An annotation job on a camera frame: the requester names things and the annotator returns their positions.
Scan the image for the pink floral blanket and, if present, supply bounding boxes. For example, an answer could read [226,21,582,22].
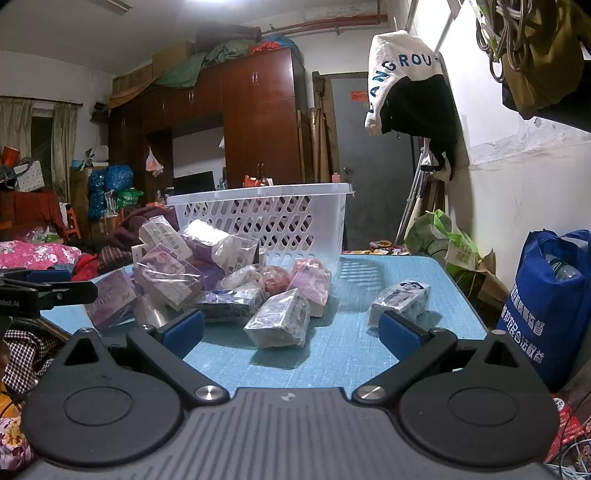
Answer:
[0,240,82,271]

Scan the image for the red ceiling pipe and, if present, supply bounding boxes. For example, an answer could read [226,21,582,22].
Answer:
[261,14,389,37]

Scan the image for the green cloth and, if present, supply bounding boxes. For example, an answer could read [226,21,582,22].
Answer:
[154,39,260,89]

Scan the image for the beige curtain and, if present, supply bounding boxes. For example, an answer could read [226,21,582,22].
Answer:
[0,98,34,161]
[51,102,78,200]

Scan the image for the blue plastic bags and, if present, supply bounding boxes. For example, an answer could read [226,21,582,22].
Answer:
[88,165,134,220]

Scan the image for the red round packet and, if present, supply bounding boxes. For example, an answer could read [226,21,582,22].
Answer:
[261,265,291,297]

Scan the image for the ceiling tube lamp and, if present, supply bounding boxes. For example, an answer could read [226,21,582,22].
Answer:
[89,0,133,13]

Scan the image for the blue shopping bag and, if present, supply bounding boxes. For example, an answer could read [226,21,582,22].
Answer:
[496,229,591,393]

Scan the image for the grey door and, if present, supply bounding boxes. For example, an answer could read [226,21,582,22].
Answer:
[321,71,417,252]

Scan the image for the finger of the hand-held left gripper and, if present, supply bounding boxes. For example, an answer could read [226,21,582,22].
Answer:
[0,268,73,289]
[34,279,99,308]

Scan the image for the floral cloth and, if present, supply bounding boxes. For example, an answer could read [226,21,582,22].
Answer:
[0,415,36,472]

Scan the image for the flat purple packet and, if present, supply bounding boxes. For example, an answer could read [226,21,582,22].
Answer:
[84,268,139,330]

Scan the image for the red printed packet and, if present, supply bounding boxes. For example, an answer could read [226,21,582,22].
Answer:
[545,394,591,468]

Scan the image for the brown cardboard piece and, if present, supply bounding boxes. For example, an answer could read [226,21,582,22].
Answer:
[475,249,509,311]

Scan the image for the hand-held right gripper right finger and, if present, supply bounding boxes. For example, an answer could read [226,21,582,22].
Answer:
[352,310,533,408]

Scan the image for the brown wooden wardrobe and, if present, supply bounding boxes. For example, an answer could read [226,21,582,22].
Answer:
[108,47,308,205]

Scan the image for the dark red blanket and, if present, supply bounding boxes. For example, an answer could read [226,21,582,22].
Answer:
[98,205,179,278]

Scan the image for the shiny purple packet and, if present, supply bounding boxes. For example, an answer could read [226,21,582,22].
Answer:
[181,219,232,267]

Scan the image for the pink wrapped packet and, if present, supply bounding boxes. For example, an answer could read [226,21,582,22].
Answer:
[288,258,332,318]

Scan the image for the checkered cloth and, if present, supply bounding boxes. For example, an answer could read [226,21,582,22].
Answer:
[0,318,66,394]

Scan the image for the red cloth covered cabinet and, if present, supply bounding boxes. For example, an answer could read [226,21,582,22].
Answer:
[0,189,66,230]

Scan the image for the clear plastic bottle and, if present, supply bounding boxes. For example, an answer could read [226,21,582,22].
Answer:
[545,254,583,283]

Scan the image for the dark purple wrapped packet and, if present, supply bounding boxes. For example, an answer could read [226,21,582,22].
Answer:
[194,282,267,322]

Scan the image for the black monitor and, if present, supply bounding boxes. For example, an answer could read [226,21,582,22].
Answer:
[173,171,217,197]

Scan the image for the metal crutches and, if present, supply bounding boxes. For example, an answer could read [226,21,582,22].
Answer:
[394,137,437,246]

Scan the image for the olive hanging bag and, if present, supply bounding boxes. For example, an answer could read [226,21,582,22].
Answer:
[501,0,588,120]

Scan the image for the grey purple wrapped packet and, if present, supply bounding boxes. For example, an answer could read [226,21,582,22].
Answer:
[244,288,311,348]

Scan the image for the white and black jacket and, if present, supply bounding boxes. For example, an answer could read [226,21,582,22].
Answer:
[365,30,459,183]

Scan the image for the white purple wrapped packet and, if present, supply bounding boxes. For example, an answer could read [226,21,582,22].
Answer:
[139,216,193,259]

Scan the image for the white plastic basket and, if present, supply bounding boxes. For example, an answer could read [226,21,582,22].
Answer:
[166,183,355,269]

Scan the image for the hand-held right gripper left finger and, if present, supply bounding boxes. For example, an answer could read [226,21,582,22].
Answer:
[60,308,230,408]

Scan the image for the purple white boxed packet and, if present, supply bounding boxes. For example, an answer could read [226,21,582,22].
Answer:
[133,244,205,311]

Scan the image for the white round wrapped packet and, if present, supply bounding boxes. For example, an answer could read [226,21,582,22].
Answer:
[217,264,264,292]

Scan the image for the coiled hanging cables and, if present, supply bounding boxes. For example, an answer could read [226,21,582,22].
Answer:
[475,0,533,84]

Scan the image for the white gift bag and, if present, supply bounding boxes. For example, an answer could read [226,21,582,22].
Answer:
[14,159,45,191]

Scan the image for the cardboard box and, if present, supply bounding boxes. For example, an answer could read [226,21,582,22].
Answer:
[151,41,195,77]

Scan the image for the green and white bag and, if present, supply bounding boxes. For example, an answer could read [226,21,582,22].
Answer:
[405,210,481,278]

